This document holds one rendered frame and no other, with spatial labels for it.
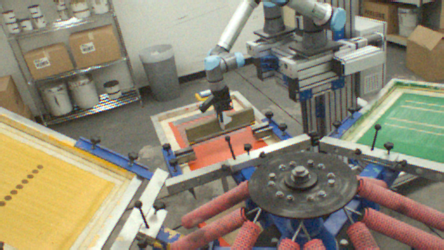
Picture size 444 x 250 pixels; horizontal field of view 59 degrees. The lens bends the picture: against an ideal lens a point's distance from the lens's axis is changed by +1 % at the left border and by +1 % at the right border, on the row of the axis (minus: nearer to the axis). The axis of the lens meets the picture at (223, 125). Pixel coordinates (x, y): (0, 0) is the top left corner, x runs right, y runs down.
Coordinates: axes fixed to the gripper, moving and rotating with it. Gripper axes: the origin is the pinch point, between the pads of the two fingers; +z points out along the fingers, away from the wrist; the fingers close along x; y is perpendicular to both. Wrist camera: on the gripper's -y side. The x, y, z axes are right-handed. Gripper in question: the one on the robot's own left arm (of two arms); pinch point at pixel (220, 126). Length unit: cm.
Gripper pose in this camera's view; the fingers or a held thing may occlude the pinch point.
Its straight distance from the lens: 192.5
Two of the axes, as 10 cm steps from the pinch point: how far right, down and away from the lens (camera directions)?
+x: -3.2, -4.0, 8.6
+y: 9.3, -3.0, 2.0
